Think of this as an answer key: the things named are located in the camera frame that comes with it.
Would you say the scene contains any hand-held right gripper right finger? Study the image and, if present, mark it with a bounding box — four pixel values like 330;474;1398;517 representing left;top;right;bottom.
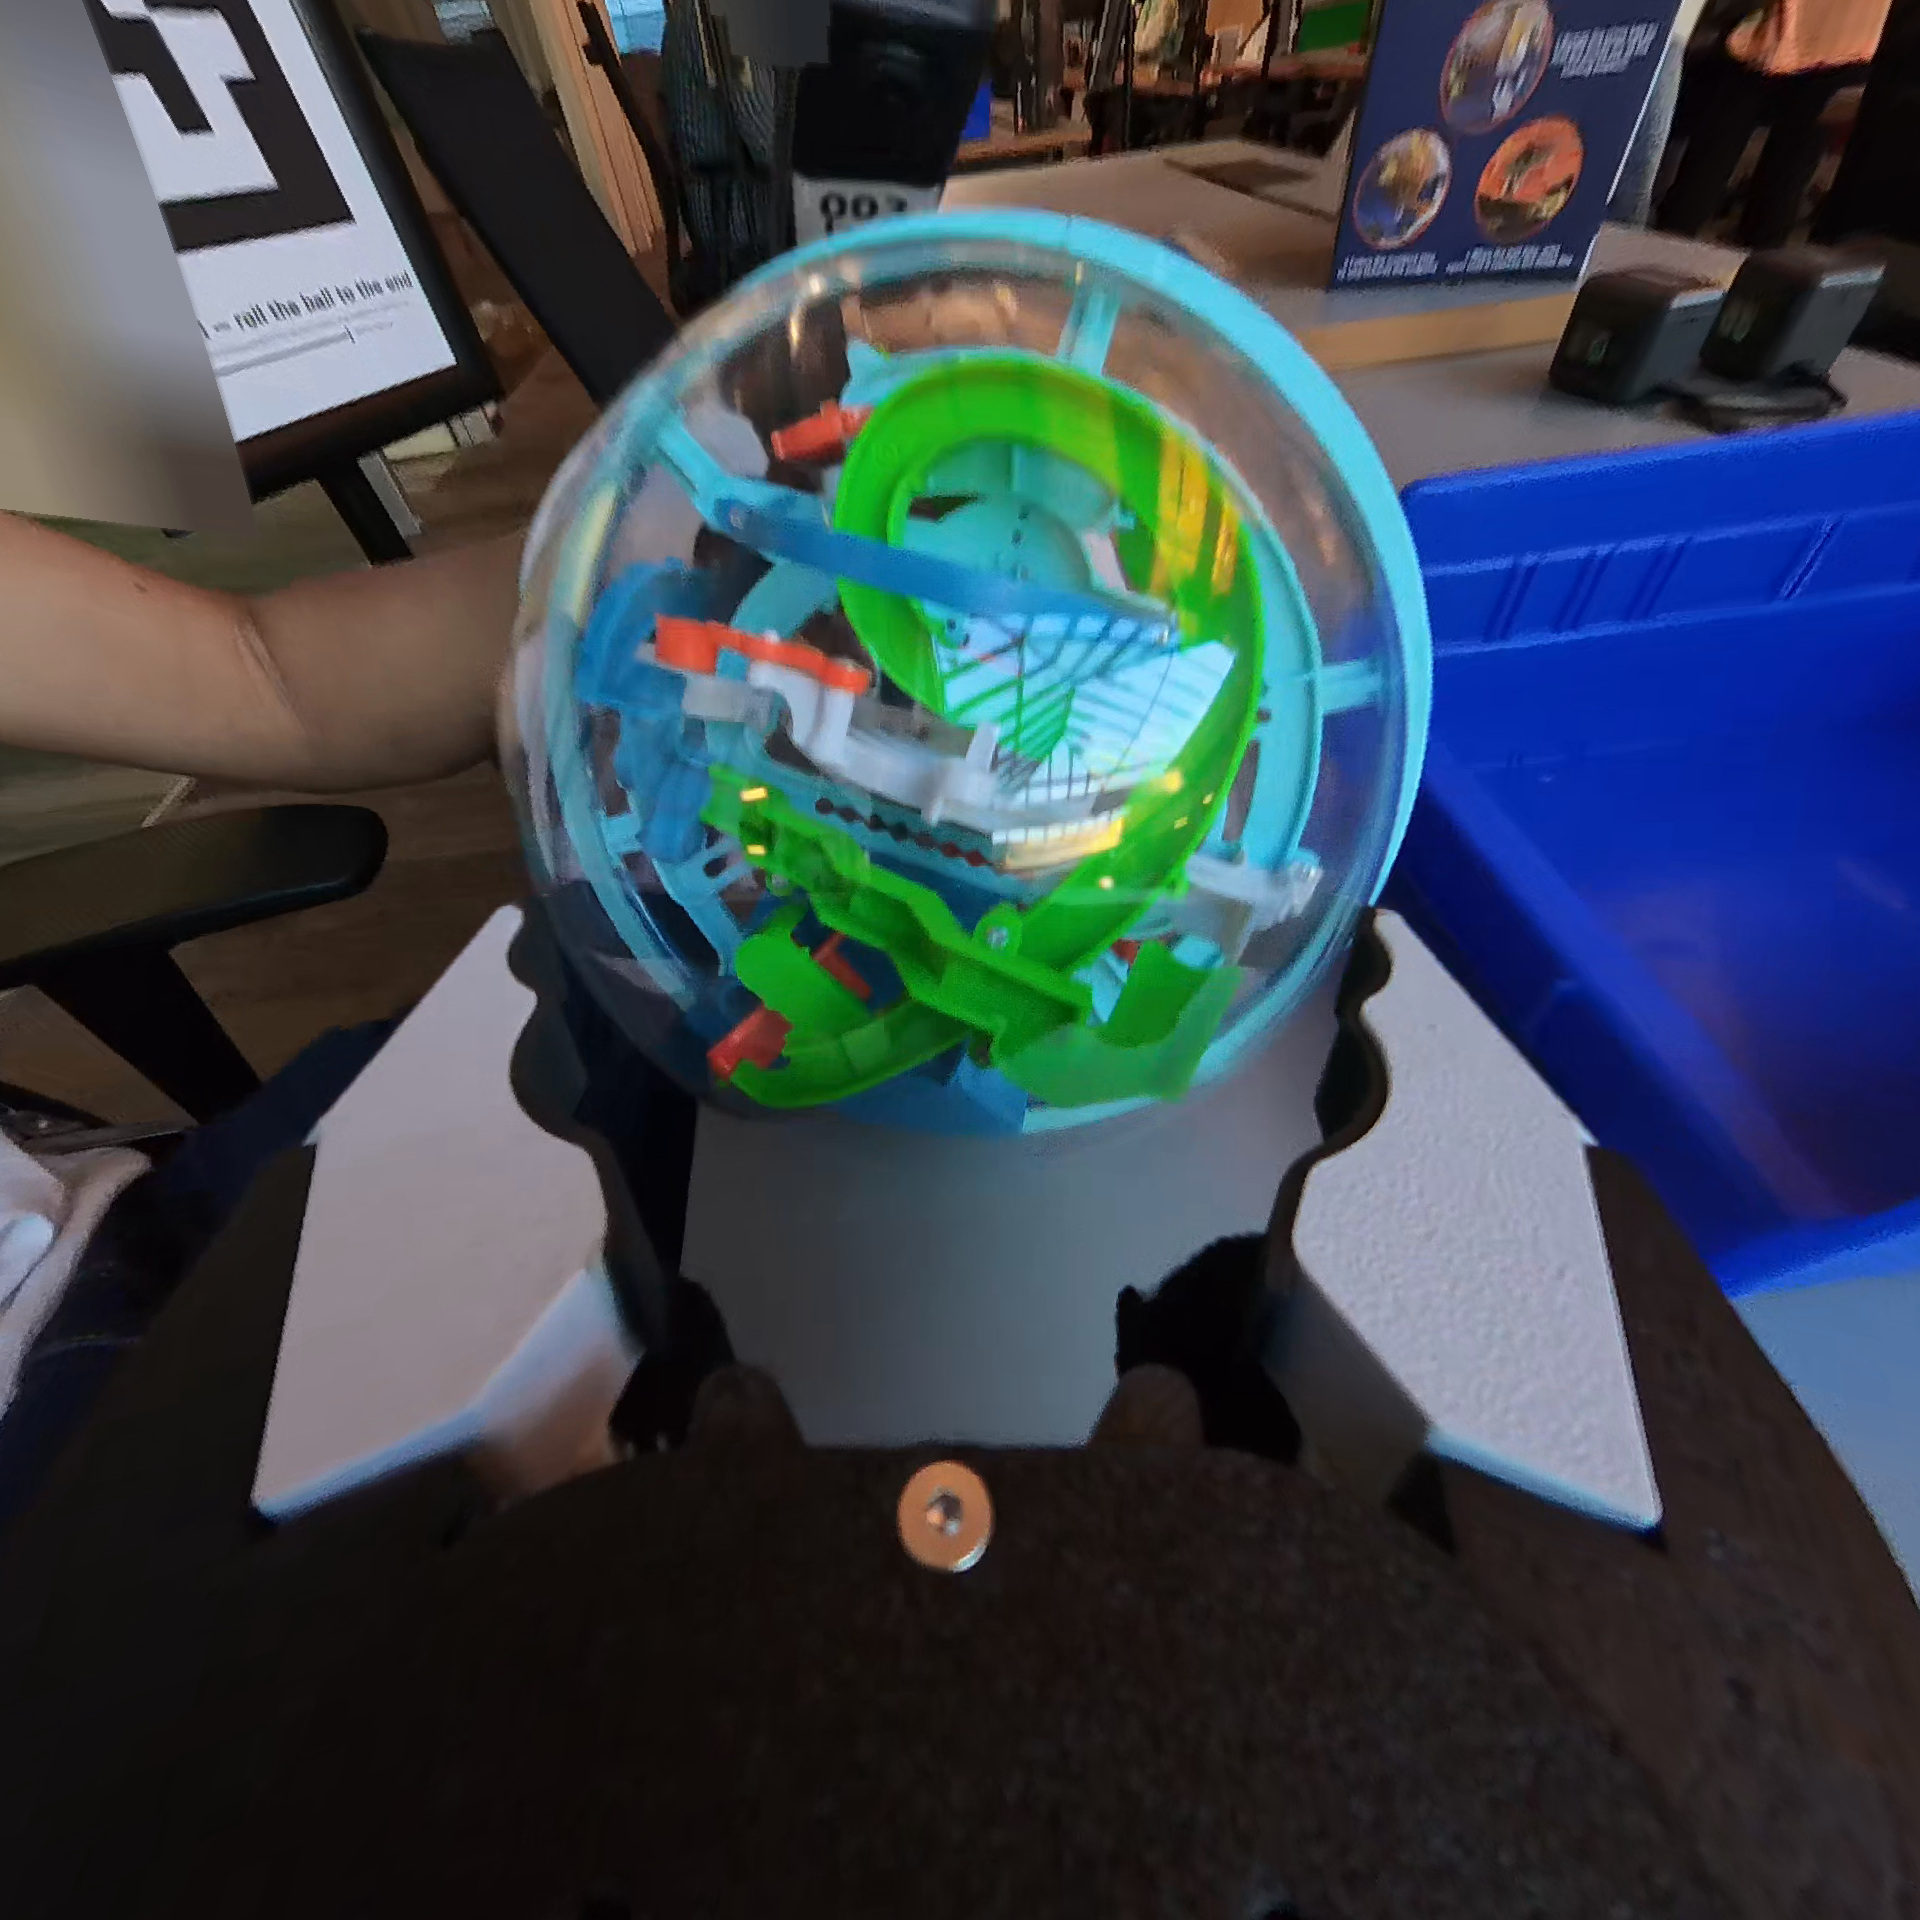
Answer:
1119;901;1667;1532

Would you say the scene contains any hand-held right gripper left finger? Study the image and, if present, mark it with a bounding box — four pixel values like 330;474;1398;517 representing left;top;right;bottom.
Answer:
247;901;730;1525

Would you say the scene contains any clear maze ball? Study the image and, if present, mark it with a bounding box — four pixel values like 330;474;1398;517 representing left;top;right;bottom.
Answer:
504;210;1434;1143

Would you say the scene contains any person's left forearm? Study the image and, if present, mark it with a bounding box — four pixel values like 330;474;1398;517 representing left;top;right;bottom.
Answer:
0;509;520;788

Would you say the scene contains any dark leaning panel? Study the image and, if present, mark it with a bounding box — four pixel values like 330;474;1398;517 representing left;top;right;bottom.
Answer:
359;30;678;399

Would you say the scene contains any black chair armrest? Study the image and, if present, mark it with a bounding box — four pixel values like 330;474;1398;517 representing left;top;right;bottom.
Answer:
0;803;389;1120

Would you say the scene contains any blue plastic bin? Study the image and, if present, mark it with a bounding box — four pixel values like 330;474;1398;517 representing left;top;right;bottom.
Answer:
1382;412;1920;1298

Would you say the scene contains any wooden poster base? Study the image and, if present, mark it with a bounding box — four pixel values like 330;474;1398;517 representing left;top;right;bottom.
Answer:
1296;277;1594;375

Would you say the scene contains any black framed display screen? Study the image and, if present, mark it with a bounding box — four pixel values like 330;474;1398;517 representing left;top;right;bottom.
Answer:
82;0;506;506

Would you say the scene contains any blue printed poster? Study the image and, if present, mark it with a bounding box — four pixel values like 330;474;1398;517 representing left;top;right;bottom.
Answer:
1333;0;1685;290

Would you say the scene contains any black display stand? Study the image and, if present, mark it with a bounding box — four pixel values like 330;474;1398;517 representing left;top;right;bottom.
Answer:
306;451;419;570

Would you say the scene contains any black charger box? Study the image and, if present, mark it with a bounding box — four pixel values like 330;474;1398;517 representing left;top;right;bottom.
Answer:
1704;247;1889;387
1550;269;1729;407

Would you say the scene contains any black cable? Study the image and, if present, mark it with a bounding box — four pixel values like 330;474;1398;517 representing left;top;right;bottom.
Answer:
1657;367;1850;437

